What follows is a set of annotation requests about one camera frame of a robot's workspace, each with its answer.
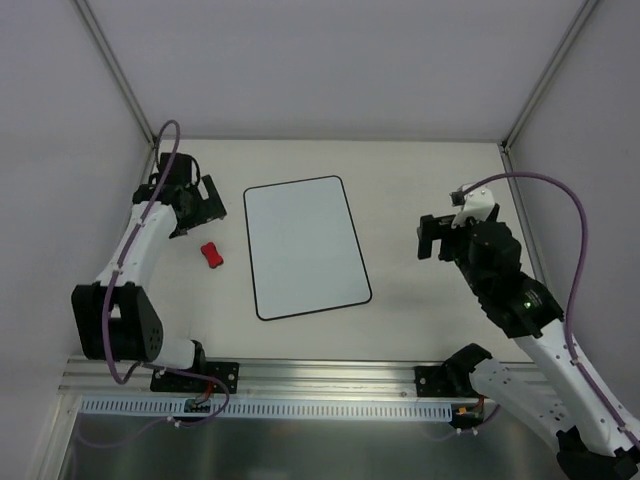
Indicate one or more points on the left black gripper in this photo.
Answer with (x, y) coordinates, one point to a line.
(208, 201)

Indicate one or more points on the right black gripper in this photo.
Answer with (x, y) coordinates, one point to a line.
(445, 238)

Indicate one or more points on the red whiteboard eraser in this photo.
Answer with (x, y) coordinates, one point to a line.
(212, 255)

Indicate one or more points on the white whiteboard black frame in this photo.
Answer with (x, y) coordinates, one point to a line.
(304, 251)

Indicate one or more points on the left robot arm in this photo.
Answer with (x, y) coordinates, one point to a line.
(115, 318)

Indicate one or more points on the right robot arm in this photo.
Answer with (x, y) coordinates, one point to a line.
(591, 434)

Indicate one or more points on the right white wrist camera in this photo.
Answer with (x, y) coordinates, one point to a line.
(475, 206)

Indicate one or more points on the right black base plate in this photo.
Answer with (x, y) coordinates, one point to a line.
(434, 382)

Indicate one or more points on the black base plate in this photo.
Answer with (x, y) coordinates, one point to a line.
(197, 379)
(434, 382)

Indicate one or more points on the aluminium mounting rail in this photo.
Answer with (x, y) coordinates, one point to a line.
(266, 379)

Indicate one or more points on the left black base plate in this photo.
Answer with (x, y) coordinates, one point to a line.
(197, 379)

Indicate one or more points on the white slotted cable duct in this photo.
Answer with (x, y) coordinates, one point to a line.
(411, 411)

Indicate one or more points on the left aluminium frame post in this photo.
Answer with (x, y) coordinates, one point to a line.
(108, 56)

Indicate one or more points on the aluminium frame post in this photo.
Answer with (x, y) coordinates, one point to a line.
(108, 56)
(559, 55)

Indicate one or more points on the right aluminium frame post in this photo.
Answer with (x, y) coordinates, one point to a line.
(559, 55)

